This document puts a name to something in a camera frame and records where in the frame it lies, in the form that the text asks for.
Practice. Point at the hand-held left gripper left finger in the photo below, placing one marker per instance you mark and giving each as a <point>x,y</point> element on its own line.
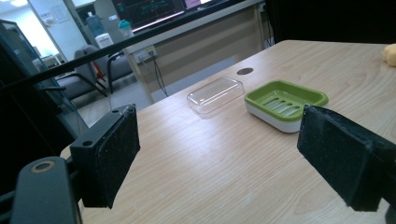
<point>104,155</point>

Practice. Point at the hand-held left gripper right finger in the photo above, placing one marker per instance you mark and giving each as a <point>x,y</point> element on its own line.
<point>339,155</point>

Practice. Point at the green and white soap dish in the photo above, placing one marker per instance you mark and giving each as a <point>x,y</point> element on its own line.
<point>285,104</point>

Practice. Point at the yellow soap bar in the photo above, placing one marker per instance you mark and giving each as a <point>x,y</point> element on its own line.
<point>390,54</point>

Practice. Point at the clear plastic soap box lid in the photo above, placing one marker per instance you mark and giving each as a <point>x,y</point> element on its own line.
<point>215,96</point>

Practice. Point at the grey office chair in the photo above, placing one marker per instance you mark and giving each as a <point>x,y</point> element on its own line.
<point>93,73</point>

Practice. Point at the black metal bar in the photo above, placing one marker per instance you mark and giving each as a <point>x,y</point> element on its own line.
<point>93,56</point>

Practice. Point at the white water dispenser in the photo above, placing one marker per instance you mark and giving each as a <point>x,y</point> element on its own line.
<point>104,40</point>

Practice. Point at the teal capped water bottle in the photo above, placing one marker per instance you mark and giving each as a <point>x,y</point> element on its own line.
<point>125,29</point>

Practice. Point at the dark curtain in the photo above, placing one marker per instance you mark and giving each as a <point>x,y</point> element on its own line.
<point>333,20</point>

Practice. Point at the beige desk with power outlet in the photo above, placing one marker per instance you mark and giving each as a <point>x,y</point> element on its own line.
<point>199,46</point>

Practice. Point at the computer monitor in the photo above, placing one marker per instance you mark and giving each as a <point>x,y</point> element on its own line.
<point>152,12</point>

